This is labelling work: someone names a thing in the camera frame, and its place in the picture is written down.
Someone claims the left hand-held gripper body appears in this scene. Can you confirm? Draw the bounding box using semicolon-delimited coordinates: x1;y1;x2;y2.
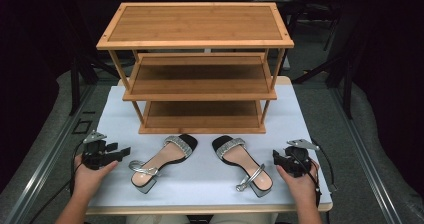
81;129;113;171

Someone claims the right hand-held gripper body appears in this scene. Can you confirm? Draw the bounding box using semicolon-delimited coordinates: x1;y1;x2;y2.
283;138;320;178

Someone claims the black silver strap sandal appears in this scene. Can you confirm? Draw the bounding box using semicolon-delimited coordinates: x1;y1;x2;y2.
211;134;274;198
128;133;199;195

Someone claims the three-tier wooden shoe rack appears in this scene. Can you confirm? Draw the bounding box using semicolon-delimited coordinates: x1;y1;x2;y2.
96;1;295;135

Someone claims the person's left hand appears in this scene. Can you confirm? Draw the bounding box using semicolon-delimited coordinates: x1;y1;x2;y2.
73;154;119;202

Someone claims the person's right hand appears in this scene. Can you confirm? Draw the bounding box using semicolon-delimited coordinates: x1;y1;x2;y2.
275;160;320;203

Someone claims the dark metal stand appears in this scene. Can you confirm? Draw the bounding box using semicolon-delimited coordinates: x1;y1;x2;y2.
68;43;122;117
292;3;355;120

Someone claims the white table mat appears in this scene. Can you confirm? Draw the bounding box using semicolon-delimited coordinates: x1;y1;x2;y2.
89;84;333;207

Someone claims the light wooden table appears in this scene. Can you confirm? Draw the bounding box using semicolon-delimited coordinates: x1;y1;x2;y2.
85;76;334;216

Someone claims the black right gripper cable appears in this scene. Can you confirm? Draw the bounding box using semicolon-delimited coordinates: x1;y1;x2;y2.
310;137;338;193

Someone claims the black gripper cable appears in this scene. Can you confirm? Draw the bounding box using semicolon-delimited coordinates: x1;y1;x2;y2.
310;137;338;193
29;141;85;224

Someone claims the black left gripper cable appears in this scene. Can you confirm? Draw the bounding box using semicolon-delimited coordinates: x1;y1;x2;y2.
29;141;85;224

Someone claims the metal floor rail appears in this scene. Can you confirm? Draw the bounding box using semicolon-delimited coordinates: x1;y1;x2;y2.
3;83;98;224
328;83;405;224

